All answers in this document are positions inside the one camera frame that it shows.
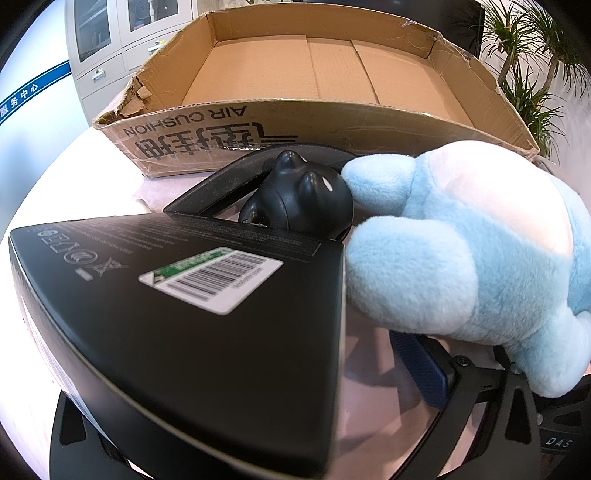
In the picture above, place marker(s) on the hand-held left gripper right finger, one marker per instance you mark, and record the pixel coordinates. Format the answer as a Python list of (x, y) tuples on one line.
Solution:
[(420, 369)]

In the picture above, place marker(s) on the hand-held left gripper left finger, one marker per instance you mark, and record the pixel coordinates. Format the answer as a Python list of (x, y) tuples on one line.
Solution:
[(78, 452)]

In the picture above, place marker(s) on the light blue plush toy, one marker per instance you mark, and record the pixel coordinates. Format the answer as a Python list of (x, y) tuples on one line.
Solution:
[(461, 258)]

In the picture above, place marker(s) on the black product box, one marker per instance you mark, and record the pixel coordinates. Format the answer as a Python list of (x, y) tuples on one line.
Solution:
[(184, 346)]

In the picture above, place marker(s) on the brown cardboard box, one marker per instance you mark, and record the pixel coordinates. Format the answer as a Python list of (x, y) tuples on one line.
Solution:
[(277, 69)]

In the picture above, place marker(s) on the black round cat figurine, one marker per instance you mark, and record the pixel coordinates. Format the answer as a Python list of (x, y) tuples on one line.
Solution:
[(300, 194)]

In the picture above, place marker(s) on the pink tablecloth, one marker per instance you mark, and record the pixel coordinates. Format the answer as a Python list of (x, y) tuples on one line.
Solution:
[(92, 184)]

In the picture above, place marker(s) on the green palm plant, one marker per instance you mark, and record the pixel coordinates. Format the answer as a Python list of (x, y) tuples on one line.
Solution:
[(526, 92)]

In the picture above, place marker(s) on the black monitor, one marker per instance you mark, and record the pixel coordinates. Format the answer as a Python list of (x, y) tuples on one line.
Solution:
[(466, 27)]

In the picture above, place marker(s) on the grey metal cabinet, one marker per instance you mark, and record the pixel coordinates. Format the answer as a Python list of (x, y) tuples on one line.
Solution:
[(101, 46)]

